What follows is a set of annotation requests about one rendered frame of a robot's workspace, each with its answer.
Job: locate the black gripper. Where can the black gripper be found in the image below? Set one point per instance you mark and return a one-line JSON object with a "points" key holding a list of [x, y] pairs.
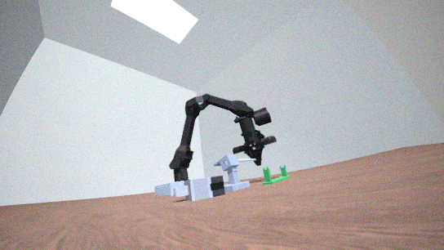
{"points": [[250, 137]]}

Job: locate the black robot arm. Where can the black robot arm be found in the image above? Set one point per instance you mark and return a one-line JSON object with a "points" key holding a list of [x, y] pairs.
{"points": [[183, 154]]}

